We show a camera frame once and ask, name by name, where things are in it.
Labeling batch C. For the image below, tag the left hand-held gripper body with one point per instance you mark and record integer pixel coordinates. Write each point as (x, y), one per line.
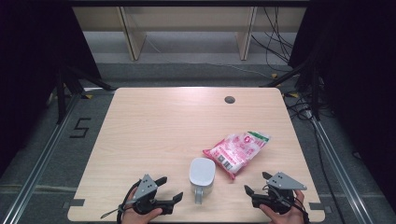
(145, 186)

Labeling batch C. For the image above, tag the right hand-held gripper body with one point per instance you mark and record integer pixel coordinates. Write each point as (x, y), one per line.
(280, 193)

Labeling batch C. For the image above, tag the clear jar with grey lid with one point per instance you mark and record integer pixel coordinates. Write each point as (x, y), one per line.
(202, 174)

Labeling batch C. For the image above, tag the pink and white plastic bag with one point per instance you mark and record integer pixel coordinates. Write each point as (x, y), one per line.
(238, 151)

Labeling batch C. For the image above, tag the person's right hand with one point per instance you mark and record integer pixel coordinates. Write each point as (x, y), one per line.
(286, 217)

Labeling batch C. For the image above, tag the person's left hand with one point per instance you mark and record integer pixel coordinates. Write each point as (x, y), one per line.
(138, 217)

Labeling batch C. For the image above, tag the yellow tape piece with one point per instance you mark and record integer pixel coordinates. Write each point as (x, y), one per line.
(294, 95)
(88, 96)
(274, 75)

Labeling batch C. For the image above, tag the black tripod stand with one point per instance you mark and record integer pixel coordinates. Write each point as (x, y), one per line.
(314, 90)
(67, 84)

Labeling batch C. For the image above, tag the dark curtain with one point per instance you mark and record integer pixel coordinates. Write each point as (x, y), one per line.
(358, 77)
(31, 62)

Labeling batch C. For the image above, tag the light wooden shelf unit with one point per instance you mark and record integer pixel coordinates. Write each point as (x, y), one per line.
(190, 18)

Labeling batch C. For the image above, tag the dark grey table bracket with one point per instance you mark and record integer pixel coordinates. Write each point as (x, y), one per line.
(319, 207)
(74, 203)

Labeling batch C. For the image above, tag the aluminium floor rail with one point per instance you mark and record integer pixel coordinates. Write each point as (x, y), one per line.
(336, 161)
(40, 161)

